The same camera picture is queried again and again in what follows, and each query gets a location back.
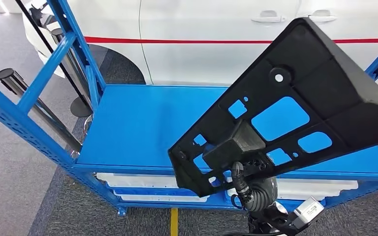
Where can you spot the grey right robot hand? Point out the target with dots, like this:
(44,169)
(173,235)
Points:
(239,179)

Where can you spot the black plastic plate bracket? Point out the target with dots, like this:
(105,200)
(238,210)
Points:
(322,65)

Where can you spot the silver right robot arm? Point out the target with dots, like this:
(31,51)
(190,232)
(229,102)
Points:
(260,203)

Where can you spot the blue metal shelf rack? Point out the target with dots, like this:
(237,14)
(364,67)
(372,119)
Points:
(136,123)

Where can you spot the white car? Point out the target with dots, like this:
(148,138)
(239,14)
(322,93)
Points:
(192,62)

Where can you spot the red barrier belt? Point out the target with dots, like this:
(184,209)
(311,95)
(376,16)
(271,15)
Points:
(176,41)

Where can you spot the black barrier belt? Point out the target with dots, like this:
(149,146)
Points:
(22,9)

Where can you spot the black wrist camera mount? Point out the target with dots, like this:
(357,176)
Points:
(286,224)

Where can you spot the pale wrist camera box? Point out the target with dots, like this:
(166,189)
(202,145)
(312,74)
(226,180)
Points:
(308,211)

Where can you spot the chrome stanchion post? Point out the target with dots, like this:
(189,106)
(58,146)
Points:
(81,109)
(8,78)

